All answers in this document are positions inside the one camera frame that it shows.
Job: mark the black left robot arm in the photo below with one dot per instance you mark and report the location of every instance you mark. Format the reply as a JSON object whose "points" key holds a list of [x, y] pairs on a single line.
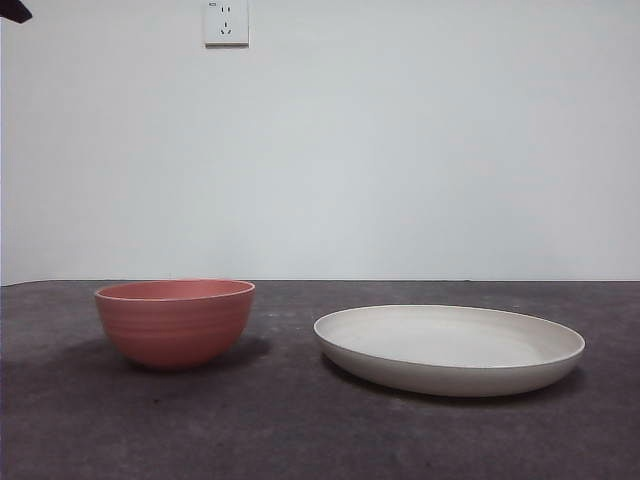
{"points": [[12, 9]]}

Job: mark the white round plate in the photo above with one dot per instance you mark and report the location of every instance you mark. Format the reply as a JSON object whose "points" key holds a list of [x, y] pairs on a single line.
{"points": [[450, 360]]}

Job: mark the white wall socket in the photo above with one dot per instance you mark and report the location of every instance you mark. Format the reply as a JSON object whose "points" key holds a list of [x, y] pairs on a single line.
{"points": [[226, 25]]}

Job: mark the red ribbed bowl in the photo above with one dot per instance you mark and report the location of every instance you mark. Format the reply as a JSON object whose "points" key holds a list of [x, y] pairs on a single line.
{"points": [[172, 330]]}

